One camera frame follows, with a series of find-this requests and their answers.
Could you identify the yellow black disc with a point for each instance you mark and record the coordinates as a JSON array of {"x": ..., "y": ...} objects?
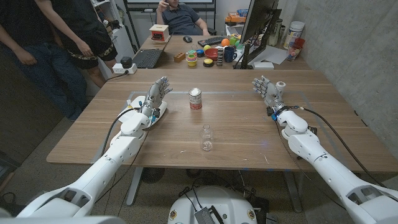
[{"x": 208, "y": 62}]

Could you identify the white red wooden box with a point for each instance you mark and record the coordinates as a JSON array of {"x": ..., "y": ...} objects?
[{"x": 159, "y": 31}]

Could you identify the white power strip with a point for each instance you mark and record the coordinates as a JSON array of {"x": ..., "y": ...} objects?
[{"x": 116, "y": 69}]

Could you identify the white paper sheet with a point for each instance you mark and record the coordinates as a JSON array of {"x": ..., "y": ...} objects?
[{"x": 273, "y": 54}]

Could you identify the orange boxes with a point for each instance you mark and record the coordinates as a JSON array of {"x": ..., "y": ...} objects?
[{"x": 234, "y": 18}]

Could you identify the black keyboard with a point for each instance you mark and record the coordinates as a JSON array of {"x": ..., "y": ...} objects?
[{"x": 213, "y": 41}]

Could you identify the black striped block stack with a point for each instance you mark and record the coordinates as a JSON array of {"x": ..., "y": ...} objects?
[{"x": 220, "y": 57}]

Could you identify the seated person in blue polo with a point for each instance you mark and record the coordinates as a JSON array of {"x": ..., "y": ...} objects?
[{"x": 182, "y": 20}]

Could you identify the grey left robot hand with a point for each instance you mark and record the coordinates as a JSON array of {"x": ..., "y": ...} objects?
[{"x": 155, "y": 95}]

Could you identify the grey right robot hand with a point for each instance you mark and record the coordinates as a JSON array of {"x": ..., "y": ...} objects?
[{"x": 271, "y": 93}]

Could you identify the orange toy brick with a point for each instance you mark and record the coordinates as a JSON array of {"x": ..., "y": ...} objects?
[{"x": 179, "y": 57}]

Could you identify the white tape roll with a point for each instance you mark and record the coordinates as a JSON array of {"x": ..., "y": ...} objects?
[{"x": 281, "y": 87}]

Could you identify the small white box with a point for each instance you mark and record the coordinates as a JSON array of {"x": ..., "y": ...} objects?
[{"x": 263, "y": 65}]

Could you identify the person in black shorts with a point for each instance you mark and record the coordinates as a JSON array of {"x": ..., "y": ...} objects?
[{"x": 84, "y": 31}]

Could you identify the small black device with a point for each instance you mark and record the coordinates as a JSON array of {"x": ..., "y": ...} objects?
[{"x": 312, "y": 129}]

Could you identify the black power adapter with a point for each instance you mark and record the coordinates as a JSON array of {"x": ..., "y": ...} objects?
[{"x": 126, "y": 61}]

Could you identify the orange ball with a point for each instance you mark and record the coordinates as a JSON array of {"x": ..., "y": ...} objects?
[{"x": 225, "y": 42}]

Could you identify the dark blue mug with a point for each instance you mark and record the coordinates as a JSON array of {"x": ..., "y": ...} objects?
[{"x": 229, "y": 54}]

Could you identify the white shelf unit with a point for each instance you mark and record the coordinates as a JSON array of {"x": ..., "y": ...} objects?
[{"x": 124, "y": 40}]

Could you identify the stacked colourful cups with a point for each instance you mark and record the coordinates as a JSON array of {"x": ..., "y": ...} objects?
[{"x": 191, "y": 60}]

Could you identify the red white soup can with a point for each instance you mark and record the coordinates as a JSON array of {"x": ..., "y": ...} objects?
[{"x": 195, "y": 99}]

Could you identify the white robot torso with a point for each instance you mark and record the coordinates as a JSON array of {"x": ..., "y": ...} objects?
[{"x": 214, "y": 199}]

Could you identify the person in blue jeans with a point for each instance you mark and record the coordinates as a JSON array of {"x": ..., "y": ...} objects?
[{"x": 46, "y": 62}]

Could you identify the red bowl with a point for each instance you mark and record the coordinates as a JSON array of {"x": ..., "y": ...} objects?
[{"x": 212, "y": 53}]

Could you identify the blue round lid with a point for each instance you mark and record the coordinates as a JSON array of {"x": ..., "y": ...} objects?
[{"x": 200, "y": 53}]

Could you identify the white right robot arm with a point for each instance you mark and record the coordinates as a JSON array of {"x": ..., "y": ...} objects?
[{"x": 311, "y": 149}]

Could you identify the yellow green ball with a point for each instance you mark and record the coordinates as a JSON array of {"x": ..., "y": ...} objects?
[{"x": 206, "y": 47}]

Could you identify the black computer monitor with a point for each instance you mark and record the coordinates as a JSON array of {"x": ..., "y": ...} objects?
[{"x": 258, "y": 18}]

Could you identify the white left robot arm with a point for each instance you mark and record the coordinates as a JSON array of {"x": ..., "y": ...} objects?
[{"x": 121, "y": 149}]

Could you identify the white paper plate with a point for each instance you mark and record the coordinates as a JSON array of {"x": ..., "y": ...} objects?
[{"x": 136, "y": 101}]

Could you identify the white cylindrical canister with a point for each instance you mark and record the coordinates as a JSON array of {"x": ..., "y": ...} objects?
[{"x": 293, "y": 32}]

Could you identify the clear plastic bottle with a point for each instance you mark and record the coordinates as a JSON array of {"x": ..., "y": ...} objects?
[{"x": 206, "y": 138}]

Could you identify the black laptop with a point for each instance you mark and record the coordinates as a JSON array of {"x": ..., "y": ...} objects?
[{"x": 147, "y": 58}]

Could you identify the black computer mouse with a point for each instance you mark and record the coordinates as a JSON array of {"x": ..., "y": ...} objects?
[{"x": 187, "y": 39}]

